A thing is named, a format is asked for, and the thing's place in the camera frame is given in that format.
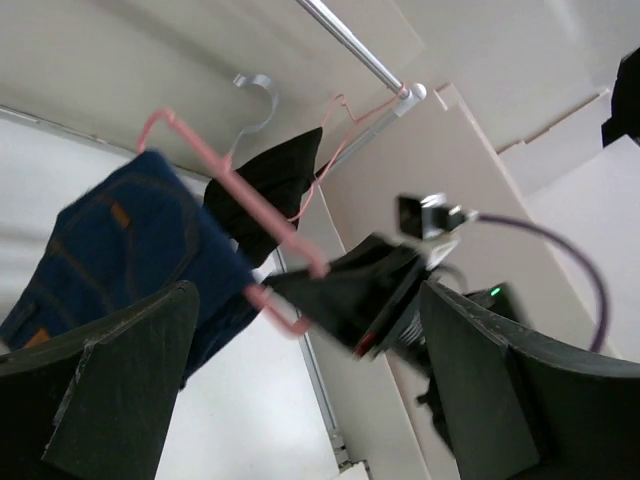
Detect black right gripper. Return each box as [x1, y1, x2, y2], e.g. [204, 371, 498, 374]
[264, 234, 530, 447]

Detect black hanging garment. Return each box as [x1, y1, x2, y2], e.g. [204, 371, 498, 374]
[204, 127, 323, 268]

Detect white board right side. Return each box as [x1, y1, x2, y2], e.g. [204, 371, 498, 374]
[319, 82, 621, 480]

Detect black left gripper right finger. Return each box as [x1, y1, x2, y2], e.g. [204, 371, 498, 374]
[420, 282, 639, 479]

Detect white clothes rack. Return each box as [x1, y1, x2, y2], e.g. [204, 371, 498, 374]
[297, 1, 428, 174]

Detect pink hanger with black garment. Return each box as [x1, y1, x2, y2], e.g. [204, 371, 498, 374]
[288, 82, 406, 223]

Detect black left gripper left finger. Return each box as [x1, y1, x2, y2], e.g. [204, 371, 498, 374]
[1, 282, 199, 479]

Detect aluminium rail right side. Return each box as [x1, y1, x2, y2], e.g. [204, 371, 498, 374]
[274, 249, 371, 476]

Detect dark blue denim trousers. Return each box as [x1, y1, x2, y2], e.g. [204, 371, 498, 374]
[1, 150, 258, 377]

